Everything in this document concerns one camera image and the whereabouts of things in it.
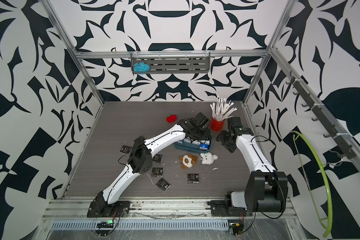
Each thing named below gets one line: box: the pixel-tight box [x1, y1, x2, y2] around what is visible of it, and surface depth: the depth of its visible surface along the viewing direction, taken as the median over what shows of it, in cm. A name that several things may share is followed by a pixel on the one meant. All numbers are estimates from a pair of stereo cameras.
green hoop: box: [290, 130, 333, 238], surface depth 55 cm
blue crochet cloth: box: [133, 62, 151, 75], surface depth 93 cm
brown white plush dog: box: [179, 153, 198, 170], surface depth 89 cm
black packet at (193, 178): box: [187, 173, 200, 184], surface depth 84 cm
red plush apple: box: [166, 114, 178, 123], surface depth 110 cm
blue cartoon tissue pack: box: [199, 143, 209, 150], surface depth 95 cm
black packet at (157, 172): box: [151, 167, 164, 177], surface depth 86 cm
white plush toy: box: [200, 152, 218, 165], surface depth 91 cm
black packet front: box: [156, 177, 171, 193], surface depth 82 cm
